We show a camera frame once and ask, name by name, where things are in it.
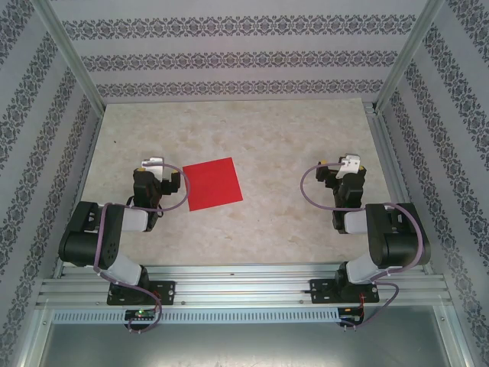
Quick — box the wide aluminium table side rail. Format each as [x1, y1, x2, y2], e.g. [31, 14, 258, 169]
[362, 101, 435, 276]

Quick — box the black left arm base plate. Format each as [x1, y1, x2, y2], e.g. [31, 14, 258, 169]
[106, 281, 176, 307]

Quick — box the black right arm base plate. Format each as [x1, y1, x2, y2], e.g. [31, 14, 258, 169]
[309, 278, 380, 305]

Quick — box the circuit board with green light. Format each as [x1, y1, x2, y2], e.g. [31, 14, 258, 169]
[125, 309, 158, 322]

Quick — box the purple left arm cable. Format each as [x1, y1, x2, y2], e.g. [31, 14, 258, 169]
[92, 161, 191, 336]

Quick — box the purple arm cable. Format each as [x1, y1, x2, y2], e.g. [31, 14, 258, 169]
[92, 161, 191, 336]
[300, 160, 426, 334]

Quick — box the red cloth sheet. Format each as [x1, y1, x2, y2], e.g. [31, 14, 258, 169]
[182, 157, 245, 213]

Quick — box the slotted grey cable duct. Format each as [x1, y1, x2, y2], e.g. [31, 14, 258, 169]
[51, 309, 341, 324]

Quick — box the thin aluminium table side rail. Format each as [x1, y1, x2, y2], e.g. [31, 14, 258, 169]
[53, 106, 106, 278]

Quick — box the aluminium frame post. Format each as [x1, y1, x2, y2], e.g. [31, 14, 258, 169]
[372, 0, 448, 115]
[30, 0, 108, 114]

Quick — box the small dark circuit board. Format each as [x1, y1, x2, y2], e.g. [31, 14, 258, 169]
[338, 307, 366, 326]

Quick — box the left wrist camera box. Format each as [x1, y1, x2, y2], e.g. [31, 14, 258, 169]
[141, 156, 167, 180]

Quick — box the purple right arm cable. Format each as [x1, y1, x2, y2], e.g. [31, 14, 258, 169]
[300, 160, 426, 334]

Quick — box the grey sheet metal panel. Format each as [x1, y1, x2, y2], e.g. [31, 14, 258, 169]
[17, 305, 473, 367]

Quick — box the aluminium mounting rail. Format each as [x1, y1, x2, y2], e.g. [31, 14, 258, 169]
[36, 262, 455, 310]

